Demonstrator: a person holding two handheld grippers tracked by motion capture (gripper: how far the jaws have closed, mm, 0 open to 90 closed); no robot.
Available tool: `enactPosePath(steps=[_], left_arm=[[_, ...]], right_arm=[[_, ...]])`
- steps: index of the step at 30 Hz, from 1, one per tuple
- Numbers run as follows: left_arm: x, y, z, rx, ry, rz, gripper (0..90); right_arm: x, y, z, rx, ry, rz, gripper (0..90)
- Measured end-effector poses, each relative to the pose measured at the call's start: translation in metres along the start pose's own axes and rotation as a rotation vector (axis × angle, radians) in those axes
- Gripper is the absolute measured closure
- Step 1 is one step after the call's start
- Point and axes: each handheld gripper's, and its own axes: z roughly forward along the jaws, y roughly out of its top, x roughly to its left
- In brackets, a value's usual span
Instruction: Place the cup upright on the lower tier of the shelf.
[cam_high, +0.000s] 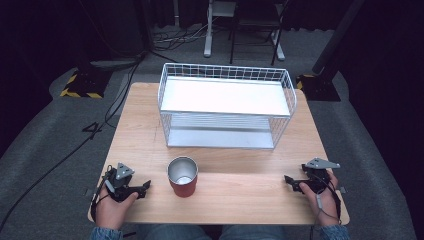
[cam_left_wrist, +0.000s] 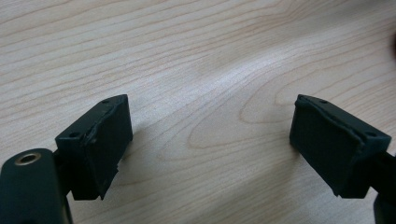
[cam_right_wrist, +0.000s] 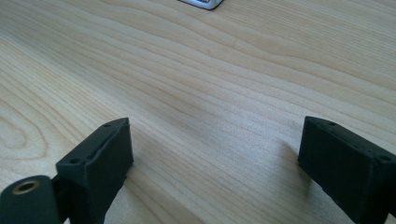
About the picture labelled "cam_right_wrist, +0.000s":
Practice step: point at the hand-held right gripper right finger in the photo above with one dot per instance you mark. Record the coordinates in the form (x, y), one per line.
(348, 168)

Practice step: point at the silver flat device with dark edge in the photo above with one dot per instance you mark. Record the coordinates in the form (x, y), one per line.
(202, 3)

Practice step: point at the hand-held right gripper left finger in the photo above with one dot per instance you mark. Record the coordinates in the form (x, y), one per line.
(96, 168)

